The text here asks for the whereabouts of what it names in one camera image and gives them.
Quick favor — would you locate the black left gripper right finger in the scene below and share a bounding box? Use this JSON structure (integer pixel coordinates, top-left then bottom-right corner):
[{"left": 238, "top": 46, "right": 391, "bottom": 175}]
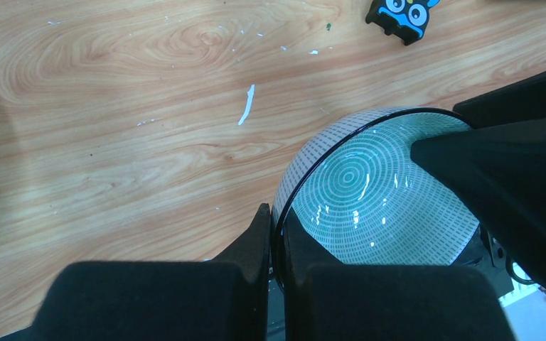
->
[{"left": 283, "top": 212, "right": 515, "bottom": 340}]

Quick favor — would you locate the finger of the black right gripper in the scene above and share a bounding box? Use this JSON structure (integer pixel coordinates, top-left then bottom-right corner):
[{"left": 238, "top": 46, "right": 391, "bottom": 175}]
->
[
  {"left": 452, "top": 71, "right": 546, "bottom": 128},
  {"left": 410, "top": 118, "right": 546, "bottom": 288}
]

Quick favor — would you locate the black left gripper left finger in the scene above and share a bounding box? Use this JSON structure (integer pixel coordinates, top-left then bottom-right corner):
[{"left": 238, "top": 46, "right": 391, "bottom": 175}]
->
[{"left": 6, "top": 204, "right": 272, "bottom": 340}]

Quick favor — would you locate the small celadon cup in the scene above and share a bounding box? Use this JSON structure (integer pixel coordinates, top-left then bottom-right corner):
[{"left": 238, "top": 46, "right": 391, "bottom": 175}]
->
[{"left": 272, "top": 107, "right": 479, "bottom": 285}]

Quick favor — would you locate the blue owl toy block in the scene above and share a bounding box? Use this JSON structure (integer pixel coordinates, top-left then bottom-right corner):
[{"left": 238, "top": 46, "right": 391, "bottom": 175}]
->
[{"left": 365, "top": 0, "right": 440, "bottom": 46}]

